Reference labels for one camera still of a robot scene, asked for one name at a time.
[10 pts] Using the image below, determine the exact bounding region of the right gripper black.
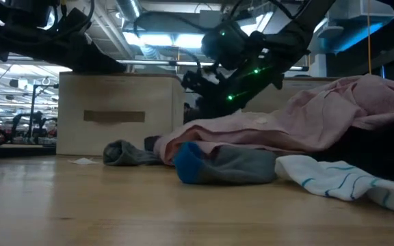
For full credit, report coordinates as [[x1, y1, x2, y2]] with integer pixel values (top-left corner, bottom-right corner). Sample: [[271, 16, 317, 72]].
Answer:
[[199, 21, 308, 120]]

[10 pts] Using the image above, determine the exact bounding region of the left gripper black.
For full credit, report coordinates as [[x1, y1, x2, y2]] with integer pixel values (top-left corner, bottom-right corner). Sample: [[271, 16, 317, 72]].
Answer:
[[0, 0, 127, 74]]

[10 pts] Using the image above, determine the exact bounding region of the grey sock with blue toe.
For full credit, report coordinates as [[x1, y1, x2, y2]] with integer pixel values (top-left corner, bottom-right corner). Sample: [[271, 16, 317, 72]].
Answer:
[[172, 141, 277, 185]]

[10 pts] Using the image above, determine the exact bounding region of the pink button shirt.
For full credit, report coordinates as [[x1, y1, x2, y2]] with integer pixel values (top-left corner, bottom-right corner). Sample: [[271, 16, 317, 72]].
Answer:
[[154, 74, 394, 165]]

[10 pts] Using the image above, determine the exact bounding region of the dark navy sock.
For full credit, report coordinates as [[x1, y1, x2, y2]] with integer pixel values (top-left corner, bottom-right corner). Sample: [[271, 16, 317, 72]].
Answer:
[[144, 135, 162, 153]]

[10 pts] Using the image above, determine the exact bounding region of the plain grey sock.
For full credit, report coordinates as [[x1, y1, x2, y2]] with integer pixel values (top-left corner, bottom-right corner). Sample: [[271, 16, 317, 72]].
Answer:
[[103, 139, 163, 167]]

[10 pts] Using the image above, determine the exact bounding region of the white sock with blue stripes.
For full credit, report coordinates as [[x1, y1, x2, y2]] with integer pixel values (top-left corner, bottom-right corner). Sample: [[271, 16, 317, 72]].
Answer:
[[274, 155, 394, 216]]

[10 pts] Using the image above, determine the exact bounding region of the black garment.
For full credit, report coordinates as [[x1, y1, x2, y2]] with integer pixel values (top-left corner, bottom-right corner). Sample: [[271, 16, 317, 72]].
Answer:
[[306, 118, 394, 187]]

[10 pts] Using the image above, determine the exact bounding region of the beige fabric storage bin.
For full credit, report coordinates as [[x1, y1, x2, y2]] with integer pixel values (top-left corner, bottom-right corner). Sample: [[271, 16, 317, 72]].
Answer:
[[56, 72, 186, 156], [243, 77, 341, 114]]

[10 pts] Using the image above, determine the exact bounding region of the ceiling light panel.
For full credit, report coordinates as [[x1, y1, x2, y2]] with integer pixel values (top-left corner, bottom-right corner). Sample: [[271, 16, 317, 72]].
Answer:
[[123, 31, 205, 49]]

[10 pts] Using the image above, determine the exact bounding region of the black metal stand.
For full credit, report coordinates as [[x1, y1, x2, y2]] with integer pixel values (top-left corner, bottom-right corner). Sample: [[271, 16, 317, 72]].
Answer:
[[28, 83, 60, 139]]

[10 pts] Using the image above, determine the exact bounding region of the small white paper tag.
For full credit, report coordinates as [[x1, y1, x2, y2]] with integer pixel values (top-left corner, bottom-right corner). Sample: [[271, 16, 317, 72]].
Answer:
[[68, 156, 99, 166]]

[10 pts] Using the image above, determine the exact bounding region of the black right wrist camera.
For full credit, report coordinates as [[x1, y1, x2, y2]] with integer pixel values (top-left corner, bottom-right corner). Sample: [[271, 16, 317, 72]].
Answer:
[[181, 68, 219, 98]]

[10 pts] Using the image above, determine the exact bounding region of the silver ventilation duct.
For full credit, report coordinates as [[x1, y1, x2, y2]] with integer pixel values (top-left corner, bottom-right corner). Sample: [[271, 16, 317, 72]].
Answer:
[[114, 0, 144, 23]]

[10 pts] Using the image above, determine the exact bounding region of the black table frame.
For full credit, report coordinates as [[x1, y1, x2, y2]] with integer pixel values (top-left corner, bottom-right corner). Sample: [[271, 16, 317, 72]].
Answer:
[[0, 143, 58, 160]]

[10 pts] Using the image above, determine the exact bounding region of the yellow cable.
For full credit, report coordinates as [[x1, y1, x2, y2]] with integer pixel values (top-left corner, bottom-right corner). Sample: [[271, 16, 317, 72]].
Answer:
[[367, 0, 373, 75]]

